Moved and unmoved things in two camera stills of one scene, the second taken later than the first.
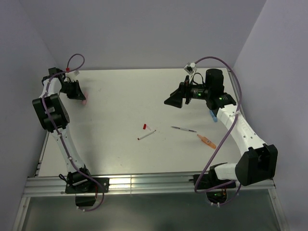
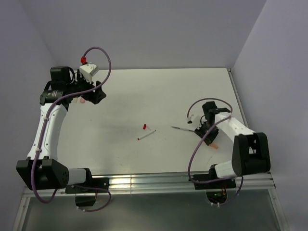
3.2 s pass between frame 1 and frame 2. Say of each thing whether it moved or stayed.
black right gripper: moved
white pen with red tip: stayed
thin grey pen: stayed
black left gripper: moved
